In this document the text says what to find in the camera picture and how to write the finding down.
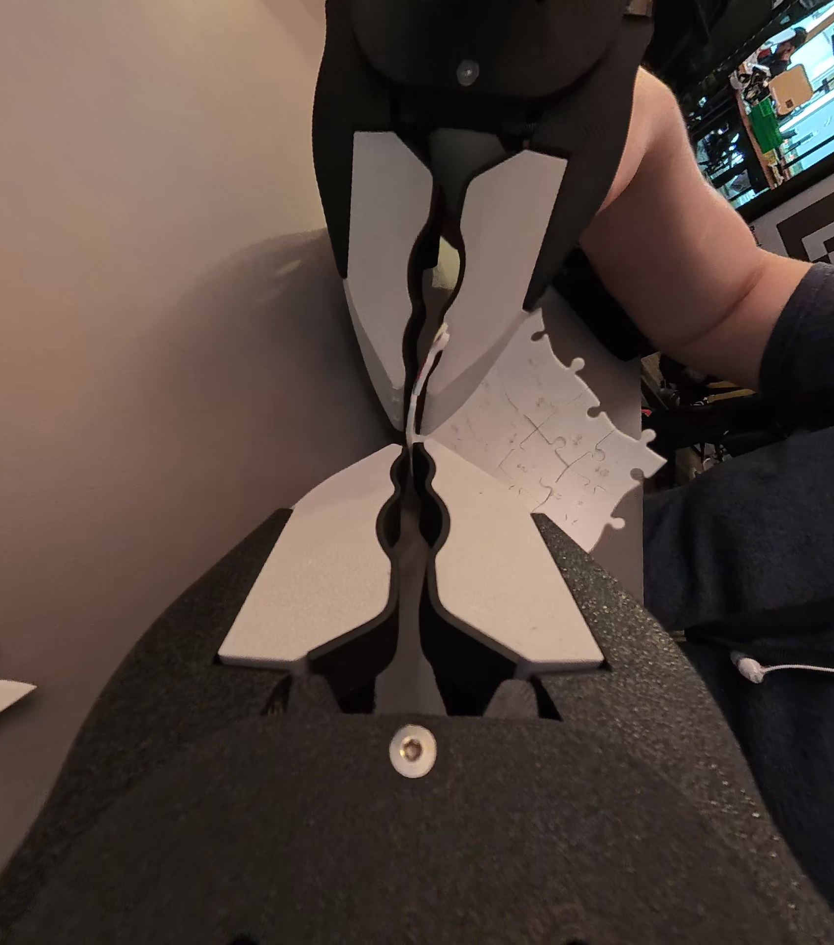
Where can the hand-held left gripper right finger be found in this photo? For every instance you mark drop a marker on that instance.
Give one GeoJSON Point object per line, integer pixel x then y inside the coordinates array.
{"type": "Point", "coordinates": [513, 591]}

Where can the white puzzle piece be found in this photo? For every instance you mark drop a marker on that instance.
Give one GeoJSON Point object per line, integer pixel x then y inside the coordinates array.
{"type": "Point", "coordinates": [420, 387]}

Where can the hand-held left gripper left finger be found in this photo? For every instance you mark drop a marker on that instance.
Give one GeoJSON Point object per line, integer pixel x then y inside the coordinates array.
{"type": "Point", "coordinates": [314, 591]}

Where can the person's right forearm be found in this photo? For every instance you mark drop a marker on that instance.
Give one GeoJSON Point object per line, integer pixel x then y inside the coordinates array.
{"type": "Point", "coordinates": [698, 236]}

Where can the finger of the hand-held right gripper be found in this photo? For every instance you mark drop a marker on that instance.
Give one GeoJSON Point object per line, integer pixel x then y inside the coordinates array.
{"type": "Point", "coordinates": [513, 236]}
{"type": "Point", "coordinates": [380, 236]}

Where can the assembled white puzzle section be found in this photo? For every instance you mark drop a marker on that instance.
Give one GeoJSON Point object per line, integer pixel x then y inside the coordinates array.
{"type": "Point", "coordinates": [535, 428]}

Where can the black chair armrest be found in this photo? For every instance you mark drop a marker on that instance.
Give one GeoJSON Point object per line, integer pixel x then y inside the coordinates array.
{"type": "Point", "coordinates": [602, 310]}

